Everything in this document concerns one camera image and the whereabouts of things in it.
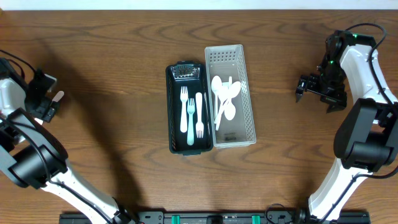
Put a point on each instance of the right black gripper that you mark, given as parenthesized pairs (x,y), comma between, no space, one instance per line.
(319,92)

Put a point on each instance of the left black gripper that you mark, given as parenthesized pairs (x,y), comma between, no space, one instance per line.
(43,106)

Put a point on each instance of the white spoon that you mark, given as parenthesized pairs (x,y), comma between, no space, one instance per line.
(58,96)
(217,88)
(224,100)
(234,91)
(230,110)

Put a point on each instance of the clear white perforated basket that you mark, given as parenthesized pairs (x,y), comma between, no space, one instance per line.
(232,120)

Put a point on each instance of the white fork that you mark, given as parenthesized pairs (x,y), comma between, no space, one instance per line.
(199,107)
(183,99)

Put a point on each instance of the white fork mint edge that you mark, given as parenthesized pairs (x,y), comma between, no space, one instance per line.
(190,111)

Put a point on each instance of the dark green plastic basket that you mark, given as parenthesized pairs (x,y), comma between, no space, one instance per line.
(193,76)

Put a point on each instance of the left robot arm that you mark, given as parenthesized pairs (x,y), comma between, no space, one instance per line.
(32,157)

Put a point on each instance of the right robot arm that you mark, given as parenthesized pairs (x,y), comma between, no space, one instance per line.
(367,138)

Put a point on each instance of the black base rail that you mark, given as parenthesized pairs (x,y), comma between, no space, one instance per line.
(271,216)

